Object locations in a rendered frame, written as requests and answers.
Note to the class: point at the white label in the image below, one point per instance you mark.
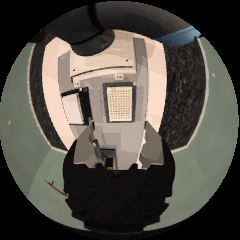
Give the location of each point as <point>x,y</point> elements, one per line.
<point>118,76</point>
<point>76,84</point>

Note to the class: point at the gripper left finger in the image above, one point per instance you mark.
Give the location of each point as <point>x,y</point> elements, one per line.
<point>81,155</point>

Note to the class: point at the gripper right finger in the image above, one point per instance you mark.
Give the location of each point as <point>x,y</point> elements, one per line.
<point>156,156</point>

